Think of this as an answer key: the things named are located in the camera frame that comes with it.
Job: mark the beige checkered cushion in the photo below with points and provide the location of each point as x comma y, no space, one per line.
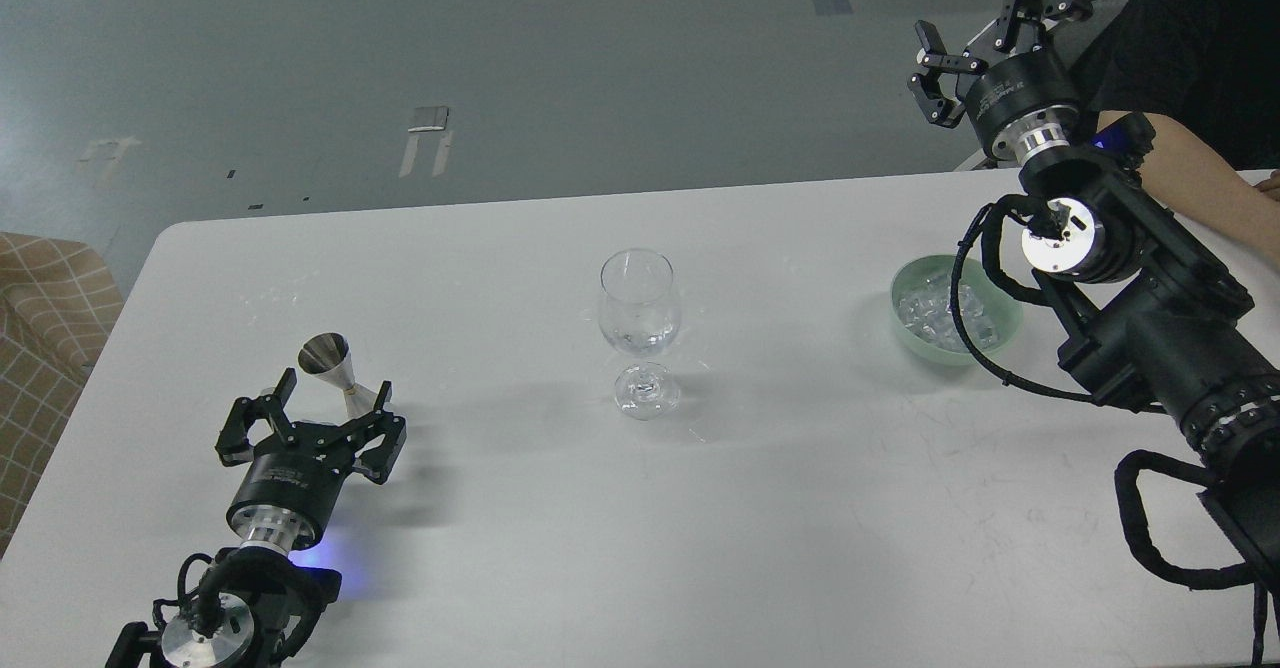
59,303

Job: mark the clear wine glass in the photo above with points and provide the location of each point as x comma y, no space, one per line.
639,315

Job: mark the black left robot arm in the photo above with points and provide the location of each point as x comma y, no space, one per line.
250,605

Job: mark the grey office chair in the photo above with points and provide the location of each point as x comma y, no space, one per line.
980,160

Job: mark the steel cocktail jigger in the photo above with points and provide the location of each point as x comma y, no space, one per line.
328,357

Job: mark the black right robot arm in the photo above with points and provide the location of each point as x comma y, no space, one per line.
1150,313

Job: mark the person forearm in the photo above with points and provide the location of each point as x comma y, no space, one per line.
1191,178

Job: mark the person in black shirt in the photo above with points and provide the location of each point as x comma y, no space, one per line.
1209,64

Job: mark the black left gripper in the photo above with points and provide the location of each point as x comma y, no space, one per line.
295,475

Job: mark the green bowl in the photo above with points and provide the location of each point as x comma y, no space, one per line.
1008,313

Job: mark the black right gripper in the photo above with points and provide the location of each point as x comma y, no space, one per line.
1019,106

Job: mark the person hand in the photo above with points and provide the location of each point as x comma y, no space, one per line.
1269,187

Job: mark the clear ice cubes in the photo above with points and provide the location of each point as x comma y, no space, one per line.
926,311

